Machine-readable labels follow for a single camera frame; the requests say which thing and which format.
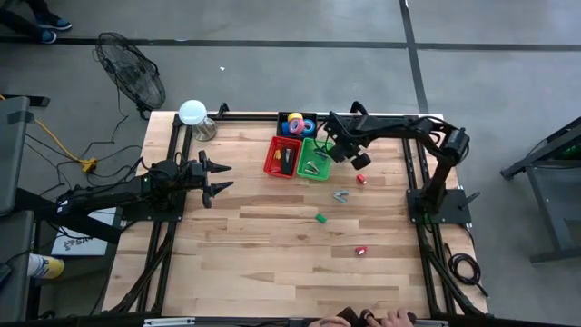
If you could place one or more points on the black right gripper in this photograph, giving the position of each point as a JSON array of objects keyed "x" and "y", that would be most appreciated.
[{"x": 347, "y": 147}]

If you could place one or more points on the person's blue shoe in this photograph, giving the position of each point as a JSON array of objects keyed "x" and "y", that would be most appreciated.
[
  {"x": 47, "y": 36},
  {"x": 55, "y": 23}
]

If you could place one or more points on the grey metal cart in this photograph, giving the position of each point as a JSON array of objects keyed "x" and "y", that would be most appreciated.
[{"x": 558, "y": 213}]

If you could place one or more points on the dark handheld device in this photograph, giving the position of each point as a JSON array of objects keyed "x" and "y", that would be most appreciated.
[{"x": 351, "y": 314}]

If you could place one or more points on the person's hand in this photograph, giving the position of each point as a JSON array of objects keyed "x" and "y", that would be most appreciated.
[
  {"x": 329, "y": 322},
  {"x": 395, "y": 318}
]

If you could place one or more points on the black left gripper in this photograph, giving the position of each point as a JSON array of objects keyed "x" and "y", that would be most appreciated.
[{"x": 194, "y": 175}]

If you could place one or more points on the black stand bar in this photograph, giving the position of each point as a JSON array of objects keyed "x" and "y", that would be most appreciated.
[{"x": 77, "y": 224}]

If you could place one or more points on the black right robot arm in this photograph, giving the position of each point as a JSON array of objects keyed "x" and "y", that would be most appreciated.
[{"x": 408, "y": 127}]

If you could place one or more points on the black plastic basket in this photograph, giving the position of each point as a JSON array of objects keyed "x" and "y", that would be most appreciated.
[{"x": 281, "y": 117}]

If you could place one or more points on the silver metal bracket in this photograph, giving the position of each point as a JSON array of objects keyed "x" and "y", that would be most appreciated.
[
  {"x": 431, "y": 323},
  {"x": 169, "y": 322}
]

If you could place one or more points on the white printed box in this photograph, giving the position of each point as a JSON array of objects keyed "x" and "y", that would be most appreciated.
[{"x": 81, "y": 245}]

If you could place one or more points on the black aluminium table frame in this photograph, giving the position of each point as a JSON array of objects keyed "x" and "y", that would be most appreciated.
[{"x": 254, "y": 118}]

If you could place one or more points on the red mini stapler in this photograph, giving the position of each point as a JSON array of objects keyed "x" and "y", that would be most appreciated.
[
  {"x": 361, "y": 250},
  {"x": 361, "y": 179}
]

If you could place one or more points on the person's leg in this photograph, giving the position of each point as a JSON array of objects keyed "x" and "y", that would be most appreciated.
[
  {"x": 38, "y": 6},
  {"x": 16, "y": 22}
]

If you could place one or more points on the black floor fan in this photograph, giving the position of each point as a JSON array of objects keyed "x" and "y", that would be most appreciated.
[{"x": 131, "y": 72}]

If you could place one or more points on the red plastic basket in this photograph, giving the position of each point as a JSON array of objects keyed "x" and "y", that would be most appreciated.
[{"x": 271, "y": 145}]

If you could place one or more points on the grey cabinet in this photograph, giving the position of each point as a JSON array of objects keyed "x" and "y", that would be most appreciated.
[
  {"x": 16, "y": 268},
  {"x": 13, "y": 154}
]

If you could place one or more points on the green plastic basket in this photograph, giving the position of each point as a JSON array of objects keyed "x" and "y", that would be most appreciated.
[{"x": 324, "y": 175}]

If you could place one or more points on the white dome table lamp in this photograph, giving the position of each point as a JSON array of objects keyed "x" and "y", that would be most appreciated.
[{"x": 193, "y": 112}]

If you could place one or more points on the green mini stapler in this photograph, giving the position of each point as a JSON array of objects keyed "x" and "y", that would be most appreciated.
[{"x": 321, "y": 218}]

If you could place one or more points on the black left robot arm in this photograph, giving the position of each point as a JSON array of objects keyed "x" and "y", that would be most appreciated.
[{"x": 118, "y": 193}]

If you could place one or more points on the yellow and white spray can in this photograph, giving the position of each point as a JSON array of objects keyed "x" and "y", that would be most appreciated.
[{"x": 47, "y": 267}]

